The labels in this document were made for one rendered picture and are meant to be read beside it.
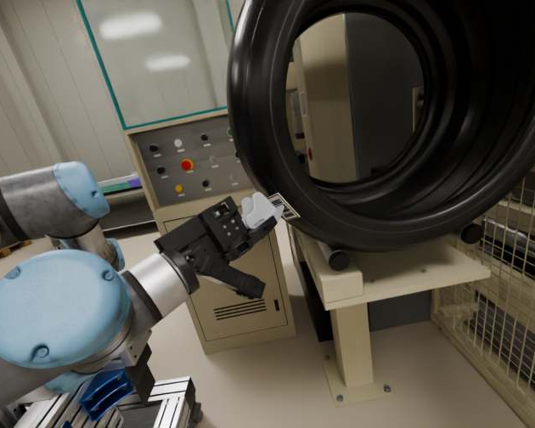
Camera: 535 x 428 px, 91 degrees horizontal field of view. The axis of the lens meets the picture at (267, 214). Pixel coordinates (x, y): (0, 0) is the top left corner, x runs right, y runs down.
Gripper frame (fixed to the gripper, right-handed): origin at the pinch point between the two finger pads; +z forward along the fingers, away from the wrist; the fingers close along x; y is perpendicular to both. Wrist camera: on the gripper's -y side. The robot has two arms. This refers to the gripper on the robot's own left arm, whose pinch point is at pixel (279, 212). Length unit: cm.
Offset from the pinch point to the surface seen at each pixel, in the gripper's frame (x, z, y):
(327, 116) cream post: 13.1, 43.7, 12.0
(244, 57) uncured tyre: -7.1, 3.5, 23.6
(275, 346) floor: 96, 22, -80
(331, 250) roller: 2.5, 8.7, -13.7
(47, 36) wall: 385, 95, 317
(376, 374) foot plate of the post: 49, 38, -99
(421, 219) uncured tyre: -13.2, 16.8, -13.8
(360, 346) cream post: 43, 34, -76
